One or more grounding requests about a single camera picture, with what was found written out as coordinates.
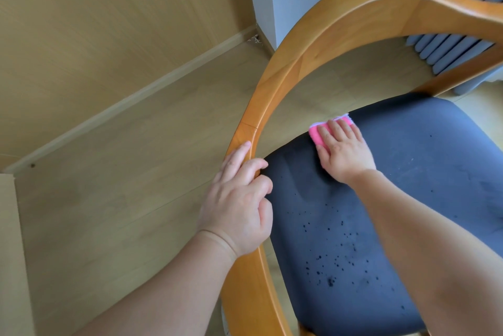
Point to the person's right little finger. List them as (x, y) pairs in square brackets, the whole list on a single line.
[(356, 133)]

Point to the dark blue chair seat cushion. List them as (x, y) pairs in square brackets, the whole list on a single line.
[(412, 174)]

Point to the person's left hand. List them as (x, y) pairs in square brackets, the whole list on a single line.
[(230, 210)]

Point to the person's left middle finger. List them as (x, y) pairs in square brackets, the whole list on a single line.
[(253, 167)]

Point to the small clump of debris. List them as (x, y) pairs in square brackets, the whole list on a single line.
[(255, 38)]

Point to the person's right forearm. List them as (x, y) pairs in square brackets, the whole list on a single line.
[(424, 253)]

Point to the person's left thumb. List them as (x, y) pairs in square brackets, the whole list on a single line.
[(266, 218)]

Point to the wooden chair frame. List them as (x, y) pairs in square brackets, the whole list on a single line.
[(353, 5)]

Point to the beige skirting board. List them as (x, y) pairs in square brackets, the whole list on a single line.
[(137, 93)]

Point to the pink cleaning sponge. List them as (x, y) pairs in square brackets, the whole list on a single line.
[(314, 136)]

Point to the person's right middle finger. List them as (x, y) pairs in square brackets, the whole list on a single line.
[(335, 130)]

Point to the beige wooden panel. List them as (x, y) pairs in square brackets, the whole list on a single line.
[(13, 261)]

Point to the person's right hand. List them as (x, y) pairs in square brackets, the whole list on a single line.
[(345, 155)]

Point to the person's left forearm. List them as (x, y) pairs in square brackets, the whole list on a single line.
[(169, 292)]

